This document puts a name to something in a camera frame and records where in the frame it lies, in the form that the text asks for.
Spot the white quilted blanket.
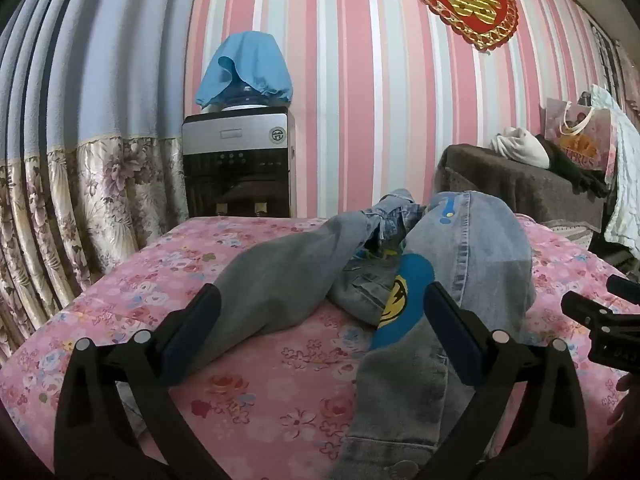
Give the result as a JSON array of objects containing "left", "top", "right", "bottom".
[{"left": 590, "top": 84, "right": 640, "bottom": 261}]

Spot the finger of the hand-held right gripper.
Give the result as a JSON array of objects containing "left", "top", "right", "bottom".
[
  {"left": 560, "top": 291, "right": 618, "bottom": 333},
  {"left": 606, "top": 275, "right": 640, "bottom": 307}
]

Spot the silver black water dispenser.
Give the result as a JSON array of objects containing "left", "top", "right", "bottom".
[{"left": 181, "top": 106, "right": 297, "bottom": 219}]

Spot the pink floral bed sheet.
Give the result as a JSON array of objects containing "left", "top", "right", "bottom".
[{"left": 0, "top": 212, "right": 640, "bottom": 480}]

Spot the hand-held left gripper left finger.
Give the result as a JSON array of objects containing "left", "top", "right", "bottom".
[{"left": 54, "top": 284, "right": 231, "bottom": 480}]

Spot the white cloth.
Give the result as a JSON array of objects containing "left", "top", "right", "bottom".
[{"left": 489, "top": 126, "right": 551, "bottom": 170}]

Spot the clear water bottle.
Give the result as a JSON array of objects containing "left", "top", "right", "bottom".
[{"left": 215, "top": 84, "right": 273, "bottom": 111}]

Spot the grey patterned cloth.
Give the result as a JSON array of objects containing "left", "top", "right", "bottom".
[{"left": 542, "top": 217, "right": 598, "bottom": 246}]

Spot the pink gift bag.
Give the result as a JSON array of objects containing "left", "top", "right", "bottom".
[{"left": 540, "top": 91, "right": 621, "bottom": 183}]

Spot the brown blanket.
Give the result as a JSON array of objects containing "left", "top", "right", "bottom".
[{"left": 434, "top": 144, "right": 608, "bottom": 233}]

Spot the person's right hand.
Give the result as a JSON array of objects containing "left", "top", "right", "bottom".
[{"left": 607, "top": 372, "right": 640, "bottom": 428}]

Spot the floral blue curtain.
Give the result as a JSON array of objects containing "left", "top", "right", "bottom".
[{"left": 0, "top": 0, "right": 201, "bottom": 366}]

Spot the black garment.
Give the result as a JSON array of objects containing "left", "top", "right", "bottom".
[{"left": 535, "top": 134, "right": 611, "bottom": 200}]

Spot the blue cloth cover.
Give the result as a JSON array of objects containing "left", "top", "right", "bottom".
[{"left": 196, "top": 31, "right": 295, "bottom": 110}]

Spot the blue denim jacket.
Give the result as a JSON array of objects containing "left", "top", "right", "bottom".
[{"left": 192, "top": 189, "right": 533, "bottom": 480}]

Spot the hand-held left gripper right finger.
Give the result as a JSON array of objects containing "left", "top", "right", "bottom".
[{"left": 420, "top": 281, "right": 591, "bottom": 480}]

